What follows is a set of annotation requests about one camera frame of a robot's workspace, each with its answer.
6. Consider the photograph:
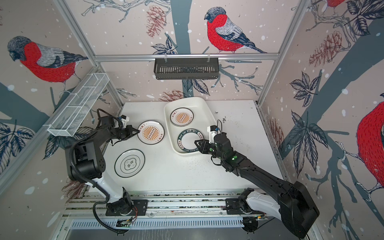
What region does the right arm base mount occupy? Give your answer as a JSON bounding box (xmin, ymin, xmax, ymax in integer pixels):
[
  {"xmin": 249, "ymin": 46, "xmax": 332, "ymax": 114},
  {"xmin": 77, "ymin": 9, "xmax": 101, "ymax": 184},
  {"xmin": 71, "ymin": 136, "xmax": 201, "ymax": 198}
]
[{"xmin": 223, "ymin": 199, "xmax": 265, "ymax": 216}]

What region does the white plastic bin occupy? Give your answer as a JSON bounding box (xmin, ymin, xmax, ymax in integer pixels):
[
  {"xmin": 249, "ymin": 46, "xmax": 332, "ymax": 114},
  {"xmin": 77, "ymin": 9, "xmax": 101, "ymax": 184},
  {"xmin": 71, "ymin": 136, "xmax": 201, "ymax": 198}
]
[{"xmin": 164, "ymin": 97, "xmax": 216, "ymax": 157}]

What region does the white flower plate left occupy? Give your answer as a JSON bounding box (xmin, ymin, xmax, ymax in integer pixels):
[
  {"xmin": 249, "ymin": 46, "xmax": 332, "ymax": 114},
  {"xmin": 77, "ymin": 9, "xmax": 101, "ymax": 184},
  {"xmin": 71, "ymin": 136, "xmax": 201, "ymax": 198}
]
[{"xmin": 115, "ymin": 149, "xmax": 146, "ymax": 178}]

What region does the green ring plate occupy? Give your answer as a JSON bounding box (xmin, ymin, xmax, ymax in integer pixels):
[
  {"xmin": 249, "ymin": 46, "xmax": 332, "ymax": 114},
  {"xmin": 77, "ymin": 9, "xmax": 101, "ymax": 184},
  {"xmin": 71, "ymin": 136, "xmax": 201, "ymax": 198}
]
[{"xmin": 177, "ymin": 129, "xmax": 204, "ymax": 153}]

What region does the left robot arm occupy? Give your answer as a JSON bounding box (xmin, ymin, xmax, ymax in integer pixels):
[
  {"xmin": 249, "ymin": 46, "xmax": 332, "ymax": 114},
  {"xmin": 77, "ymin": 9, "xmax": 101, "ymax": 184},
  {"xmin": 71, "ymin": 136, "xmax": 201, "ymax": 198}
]
[{"xmin": 65, "ymin": 125, "xmax": 140, "ymax": 216}]

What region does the black wall-mounted basket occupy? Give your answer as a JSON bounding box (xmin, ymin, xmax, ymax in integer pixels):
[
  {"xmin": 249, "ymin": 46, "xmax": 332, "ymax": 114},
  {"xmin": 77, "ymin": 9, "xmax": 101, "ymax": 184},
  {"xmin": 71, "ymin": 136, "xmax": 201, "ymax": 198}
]
[{"xmin": 154, "ymin": 58, "xmax": 220, "ymax": 80}]

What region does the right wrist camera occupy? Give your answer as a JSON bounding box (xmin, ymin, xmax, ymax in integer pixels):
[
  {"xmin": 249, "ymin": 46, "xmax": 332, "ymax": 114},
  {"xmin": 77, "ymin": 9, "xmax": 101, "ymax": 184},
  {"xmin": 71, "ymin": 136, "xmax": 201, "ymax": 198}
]
[{"xmin": 207, "ymin": 125, "xmax": 221, "ymax": 144}]

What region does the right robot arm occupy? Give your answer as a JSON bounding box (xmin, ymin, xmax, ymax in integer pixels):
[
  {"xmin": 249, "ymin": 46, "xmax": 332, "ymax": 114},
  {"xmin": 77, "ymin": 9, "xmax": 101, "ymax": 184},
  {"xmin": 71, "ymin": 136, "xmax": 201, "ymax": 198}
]
[{"xmin": 195, "ymin": 133, "xmax": 320, "ymax": 239}]

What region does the orange sunburst plate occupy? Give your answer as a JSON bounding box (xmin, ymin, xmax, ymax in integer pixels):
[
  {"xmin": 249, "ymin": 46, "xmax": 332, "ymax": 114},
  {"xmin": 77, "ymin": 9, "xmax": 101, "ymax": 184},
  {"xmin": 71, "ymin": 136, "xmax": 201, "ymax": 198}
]
[
  {"xmin": 138, "ymin": 120, "xmax": 165, "ymax": 145},
  {"xmin": 170, "ymin": 108, "xmax": 195, "ymax": 127}
]

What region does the horizontal aluminium frame bar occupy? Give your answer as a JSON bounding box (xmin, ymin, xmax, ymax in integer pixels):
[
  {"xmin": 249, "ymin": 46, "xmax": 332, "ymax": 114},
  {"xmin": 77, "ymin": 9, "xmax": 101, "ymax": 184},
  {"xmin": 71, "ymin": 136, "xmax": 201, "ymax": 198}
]
[{"xmin": 94, "ymin": 53, "xmax": 280, "ymax": 63}]

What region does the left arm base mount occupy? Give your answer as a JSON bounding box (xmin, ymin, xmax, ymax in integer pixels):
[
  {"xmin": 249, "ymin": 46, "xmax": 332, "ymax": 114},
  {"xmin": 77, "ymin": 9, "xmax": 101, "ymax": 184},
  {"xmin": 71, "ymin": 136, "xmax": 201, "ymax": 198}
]
[{"xmin": 106, "ymin": 200, "xmax": 148, "ymax": 217}]

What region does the white wire mesh shelf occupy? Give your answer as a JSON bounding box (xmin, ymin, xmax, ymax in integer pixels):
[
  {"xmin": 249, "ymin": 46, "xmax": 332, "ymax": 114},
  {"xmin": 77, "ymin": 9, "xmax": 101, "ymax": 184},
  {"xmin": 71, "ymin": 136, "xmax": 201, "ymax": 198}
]
[{"xmin": 48, "ymin": 73, "xmax": 110, "ymax": 137}]

